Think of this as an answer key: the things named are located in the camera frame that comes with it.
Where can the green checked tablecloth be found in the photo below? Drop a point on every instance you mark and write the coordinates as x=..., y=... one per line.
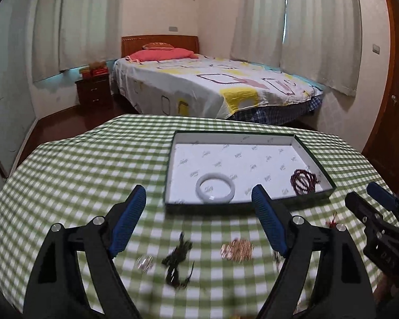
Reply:
x=86, y=172

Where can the brown wooden door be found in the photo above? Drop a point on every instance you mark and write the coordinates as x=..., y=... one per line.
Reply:
x=392, y=73

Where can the pale grey door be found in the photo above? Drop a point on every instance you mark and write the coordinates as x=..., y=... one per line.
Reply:
x=6, y=83

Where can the white jade bangle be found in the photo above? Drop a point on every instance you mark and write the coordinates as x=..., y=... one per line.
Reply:
x=216, y=200

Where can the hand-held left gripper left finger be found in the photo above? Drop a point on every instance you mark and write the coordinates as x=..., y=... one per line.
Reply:
x=128, y=219

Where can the orange patterned pillow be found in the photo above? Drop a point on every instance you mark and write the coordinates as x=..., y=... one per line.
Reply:
x=158, y=45

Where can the narrow white curtain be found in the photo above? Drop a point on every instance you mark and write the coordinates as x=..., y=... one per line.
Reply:
x=259, y=16

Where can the wide white curtain beside nightstand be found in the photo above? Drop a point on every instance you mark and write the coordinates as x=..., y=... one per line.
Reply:
x=76, y=23

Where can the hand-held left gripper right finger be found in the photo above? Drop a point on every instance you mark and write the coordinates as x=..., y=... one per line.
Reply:
x=269, y=219

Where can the red knot charm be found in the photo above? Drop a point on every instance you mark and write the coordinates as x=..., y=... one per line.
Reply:
x=332, y=222

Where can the red pillow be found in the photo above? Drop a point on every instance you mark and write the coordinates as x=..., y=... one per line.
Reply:
x=159, y=55

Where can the green jewelry box tray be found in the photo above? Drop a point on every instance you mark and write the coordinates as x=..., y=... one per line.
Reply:
x=239, y=159

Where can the wooden bed headboard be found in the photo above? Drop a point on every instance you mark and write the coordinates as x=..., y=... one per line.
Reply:
x=186, y=41

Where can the wide white curtain beside door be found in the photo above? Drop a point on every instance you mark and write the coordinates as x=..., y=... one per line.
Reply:
x=322, y=30

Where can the orange gift box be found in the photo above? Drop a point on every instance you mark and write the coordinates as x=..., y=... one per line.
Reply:
x=85, y=72

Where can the dark wooden nightstand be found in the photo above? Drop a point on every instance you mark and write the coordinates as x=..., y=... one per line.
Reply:
x=93, y=89

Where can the white light switch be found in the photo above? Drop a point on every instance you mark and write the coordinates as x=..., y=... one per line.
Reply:
x=376, y=49

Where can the grey wall outlet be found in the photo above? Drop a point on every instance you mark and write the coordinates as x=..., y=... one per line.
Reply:
x=174, y=28

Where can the red gift box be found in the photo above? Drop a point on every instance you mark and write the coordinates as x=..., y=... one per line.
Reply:
x=99, y=71

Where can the blue plaid bed sheet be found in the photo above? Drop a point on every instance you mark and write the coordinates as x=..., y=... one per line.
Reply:
x=272, y=111

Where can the bed with patterned sheet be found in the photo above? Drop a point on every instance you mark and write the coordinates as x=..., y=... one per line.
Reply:
x=193, y=83

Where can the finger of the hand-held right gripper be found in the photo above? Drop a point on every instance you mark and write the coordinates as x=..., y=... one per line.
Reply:
x=382, y=196
x=359, y=206

